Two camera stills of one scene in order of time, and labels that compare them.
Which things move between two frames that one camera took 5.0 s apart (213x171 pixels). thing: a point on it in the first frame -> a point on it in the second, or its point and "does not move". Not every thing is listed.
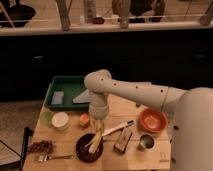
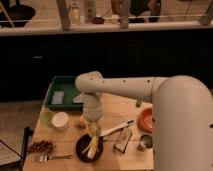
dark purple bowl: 82,148 does not move
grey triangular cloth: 83,97 does not move
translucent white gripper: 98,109 -> 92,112
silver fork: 45,158 does not move
